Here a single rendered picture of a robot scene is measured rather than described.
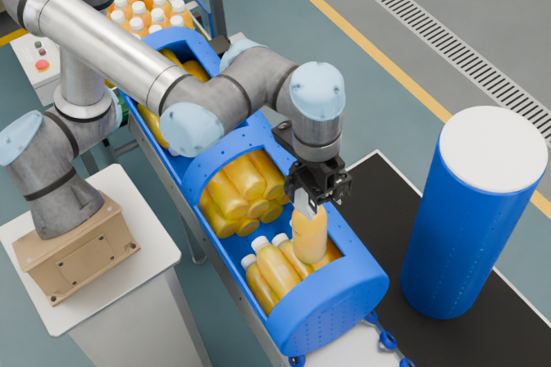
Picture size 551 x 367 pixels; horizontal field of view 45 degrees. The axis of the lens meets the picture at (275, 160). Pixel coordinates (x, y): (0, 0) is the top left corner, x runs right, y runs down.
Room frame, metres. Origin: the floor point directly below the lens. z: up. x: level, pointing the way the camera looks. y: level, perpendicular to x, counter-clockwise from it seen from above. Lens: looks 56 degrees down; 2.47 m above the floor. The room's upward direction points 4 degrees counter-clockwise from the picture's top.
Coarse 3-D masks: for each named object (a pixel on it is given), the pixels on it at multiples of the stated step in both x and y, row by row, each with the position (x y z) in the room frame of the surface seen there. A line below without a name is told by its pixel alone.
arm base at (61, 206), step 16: (64, 176) 0.75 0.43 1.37; (80, 176) 0.78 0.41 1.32; (48, 192) 0.72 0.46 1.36; (64, 192) 0.72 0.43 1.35; (80, 192) 0.73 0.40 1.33; (96, 192) 0.75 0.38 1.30; (32, 208) 0.70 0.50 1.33; (48, 208) 0.69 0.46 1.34; (64, 208) 0.69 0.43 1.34; (80, 208) 0.70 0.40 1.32; (96, 208) 0.71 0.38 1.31; (48, 224) 0.67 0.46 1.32; (64, 224) 0.66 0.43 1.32
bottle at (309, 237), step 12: (300, 216) 0.60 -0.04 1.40; (324, 216) 0.60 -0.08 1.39; (300, 228) 0.58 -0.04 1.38; (312, 228) 0.58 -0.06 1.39; (324, 228) 0.59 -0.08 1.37; (300, 240) 0.58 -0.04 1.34; (312, 240) 0.58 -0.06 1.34; (324, 240) 0.59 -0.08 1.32; (300, 252) 0.58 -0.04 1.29; (312, 252) 0.57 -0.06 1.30; (324, 252) 0.59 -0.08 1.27
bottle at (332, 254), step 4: (328, 240) 0.69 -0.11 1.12; (328, 244) 0.67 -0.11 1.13; (332, 244) 0.68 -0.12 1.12; (328, 248) 0.66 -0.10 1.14; (332, 248) 0.66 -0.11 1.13; (328, 252) 0.65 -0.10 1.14; (332, 252) 0.65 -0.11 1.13; (336, 252) 0.65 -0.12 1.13; (324, 256) 0.64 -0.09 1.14; (328, 256) 0.64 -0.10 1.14; (332, 256) 0.64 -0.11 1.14; (336, 256) 0.64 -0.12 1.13; (340, 256) 0.64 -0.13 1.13; (324, 260) 0.63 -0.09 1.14; (328, 260) 0.63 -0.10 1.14; (332, 260) 0.63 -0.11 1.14; (312, 264) 0.64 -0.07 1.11; (316, 264) 0.63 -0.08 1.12; (320, 264) 0.63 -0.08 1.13; (324, 264) 0.62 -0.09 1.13; (316, 268) 0.62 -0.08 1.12; (320, 268) 0.62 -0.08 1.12
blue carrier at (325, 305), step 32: (160, 32) 1.28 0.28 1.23; (192, 32) 1.31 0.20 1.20; (128, 96) 1.22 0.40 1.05; (256, 128) 0.95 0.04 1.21; (192, 160) 1.04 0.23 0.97; (224, 160) 0.86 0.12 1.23; (288, 160) 0.86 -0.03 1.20; (192, 192) 0.83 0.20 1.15; (288, 224) 0.82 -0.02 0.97; (224, 256) 0.67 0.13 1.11; (256, 256) 0.74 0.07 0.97; (352, 256) 0.60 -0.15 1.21; (320, 288) 0.53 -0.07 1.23; (352, 288) 0.53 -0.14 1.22; (384, 288) 0.57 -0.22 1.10; (288, 320) 0.48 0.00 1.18; (320, 320) 0.49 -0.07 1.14; (352, 320) 0.53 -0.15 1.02; (288, 352) 0.45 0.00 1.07
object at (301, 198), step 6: (300, 192) 0.58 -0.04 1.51; (294, 198) 0.58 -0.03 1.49; (300, 198) 0.58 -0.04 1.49; (306, 198) 0.57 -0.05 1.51; (294, 204) 0.58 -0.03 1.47; (300, 204) 0.58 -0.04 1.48; (306, 204) 0.57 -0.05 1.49; (300, 210) 0.58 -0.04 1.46; (306, 210) 0.56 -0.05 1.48; (306, 216) 0.56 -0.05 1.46; (312, 216) 0.55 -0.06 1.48
